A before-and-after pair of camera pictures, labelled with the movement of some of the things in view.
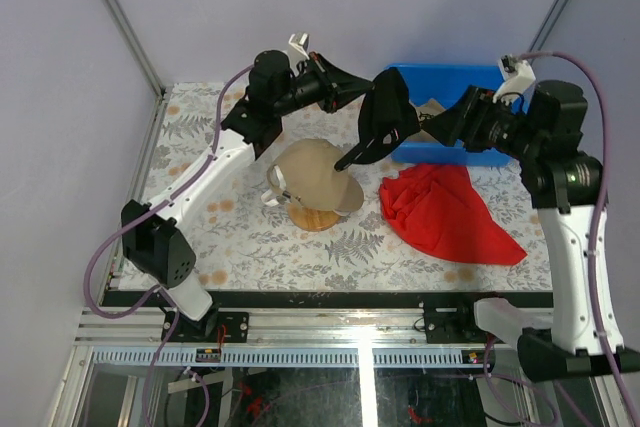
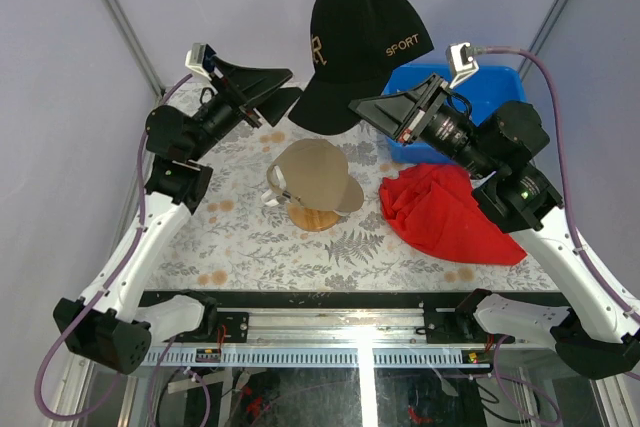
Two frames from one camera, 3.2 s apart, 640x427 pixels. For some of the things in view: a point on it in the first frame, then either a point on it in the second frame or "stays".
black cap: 387,120 to 361,30
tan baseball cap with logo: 305,171 stays
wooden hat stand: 312,219 stays
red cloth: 437,209 stays
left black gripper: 335,85 to 252,83
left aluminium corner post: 154,77 stays
